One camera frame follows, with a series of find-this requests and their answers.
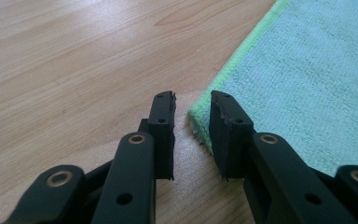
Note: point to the green towel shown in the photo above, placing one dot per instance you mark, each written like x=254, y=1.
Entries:
x=304, y=87

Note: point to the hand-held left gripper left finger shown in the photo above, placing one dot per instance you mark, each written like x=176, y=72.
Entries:
x=162, y=137

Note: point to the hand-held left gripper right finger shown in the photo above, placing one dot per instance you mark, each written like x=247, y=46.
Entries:
x=228, y=140

